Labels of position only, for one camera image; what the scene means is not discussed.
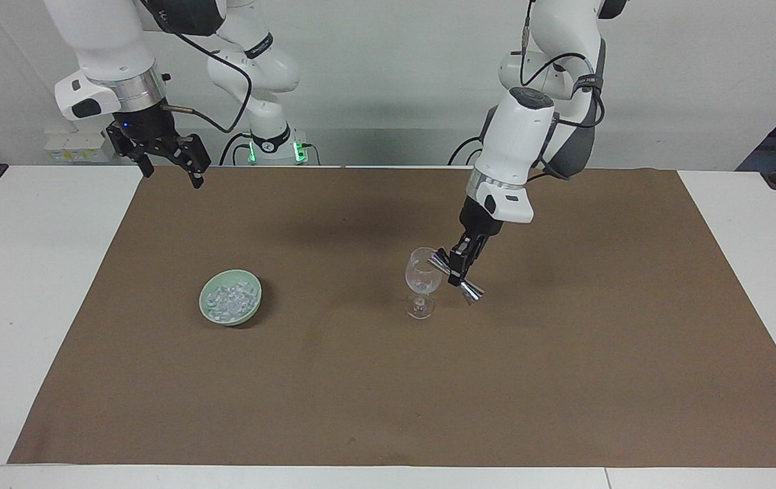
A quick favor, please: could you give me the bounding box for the black cable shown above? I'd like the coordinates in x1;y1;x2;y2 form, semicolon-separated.
518;0;607;131
140;0;254;134
447;136;485;166
219;132;253;166

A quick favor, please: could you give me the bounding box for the pile of clear ice cubes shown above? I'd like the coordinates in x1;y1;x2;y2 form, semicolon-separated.
205;285;258;319

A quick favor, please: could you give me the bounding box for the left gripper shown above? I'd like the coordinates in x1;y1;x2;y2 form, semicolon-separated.
448;197;504;285

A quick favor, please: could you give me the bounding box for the light green bowl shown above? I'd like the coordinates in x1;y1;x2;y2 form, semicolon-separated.
198;269;264;327

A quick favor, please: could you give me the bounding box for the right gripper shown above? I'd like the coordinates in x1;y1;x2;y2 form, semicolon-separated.
105;101;213;190

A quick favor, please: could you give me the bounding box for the clear wine glass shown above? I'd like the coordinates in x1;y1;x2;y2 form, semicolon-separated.
404;247;444;320

